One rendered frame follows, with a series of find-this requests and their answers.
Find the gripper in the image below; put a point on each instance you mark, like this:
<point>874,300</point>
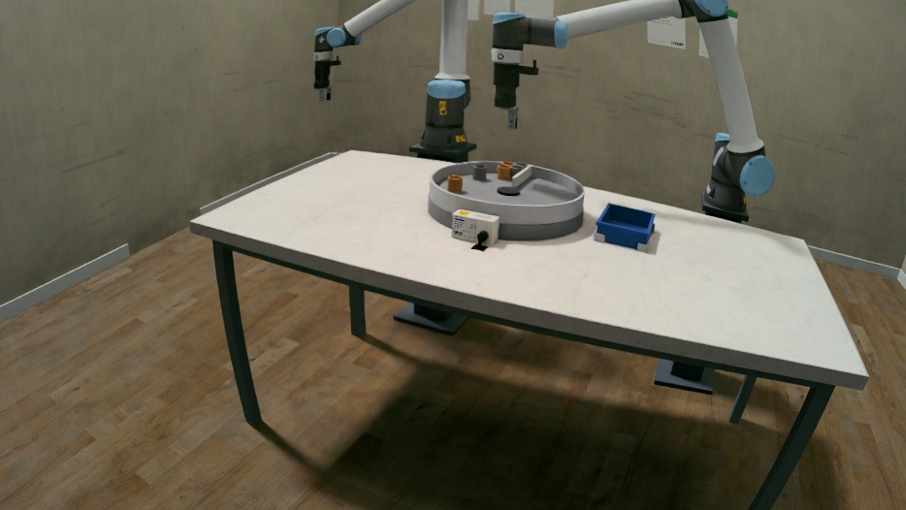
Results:
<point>507,87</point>
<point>323,74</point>

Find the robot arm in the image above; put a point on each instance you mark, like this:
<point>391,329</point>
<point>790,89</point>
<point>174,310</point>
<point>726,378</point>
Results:
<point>725,85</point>
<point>453,42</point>

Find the grey turntable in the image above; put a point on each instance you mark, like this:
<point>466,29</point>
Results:
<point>538,212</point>

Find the blue crate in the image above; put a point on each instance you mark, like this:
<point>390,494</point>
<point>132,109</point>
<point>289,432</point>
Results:
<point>623,226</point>

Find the white control box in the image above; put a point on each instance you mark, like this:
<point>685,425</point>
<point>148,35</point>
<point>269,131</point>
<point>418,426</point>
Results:
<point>471,225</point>

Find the white table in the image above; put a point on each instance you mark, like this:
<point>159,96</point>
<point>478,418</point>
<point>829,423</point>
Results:
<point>637,304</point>

